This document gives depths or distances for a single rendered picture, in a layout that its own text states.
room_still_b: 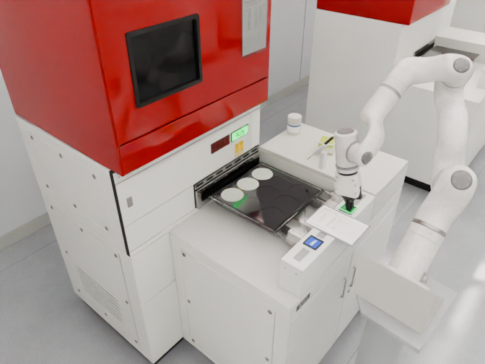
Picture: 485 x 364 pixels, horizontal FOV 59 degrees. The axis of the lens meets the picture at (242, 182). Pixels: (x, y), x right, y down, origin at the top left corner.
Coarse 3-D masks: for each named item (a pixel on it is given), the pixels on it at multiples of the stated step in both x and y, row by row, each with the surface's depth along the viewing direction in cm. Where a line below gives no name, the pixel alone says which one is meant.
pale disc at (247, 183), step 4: (240, 180) 199; (244, 180) 199; (248, 180) 199; (252, 180) 199; (240, 184) 196; (244, 184) 196; (248, 184) 196; (252, 184) 196; (256, 184) 196; (244, 188) 194; (248, 188) 194; (252, 188) 194
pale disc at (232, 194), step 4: (228, 188) 194; (232, 188) 194; (236, 188) 194; (224, 192) 191; (228, 192) 191; (232, 192) 191; (236, 192) 191; (240, 192) 191; (224, 196) 189; (228, 196) 189; (232, 196) 189; (236, 196) 189; (240, 196) 189; (228, 200) 187; (232, 200) 187; (236, 200) 187
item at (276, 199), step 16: (240, 176) 202; (272, 176) 202; (288, 176) 202; (256, 192) 192; (272, 192) 192; (288, 192) 191; (304, 192) 192; (240, 208) 182; (256, 208) 182; (272, 208) 182; (288, 208) 182; (272, 224) 174
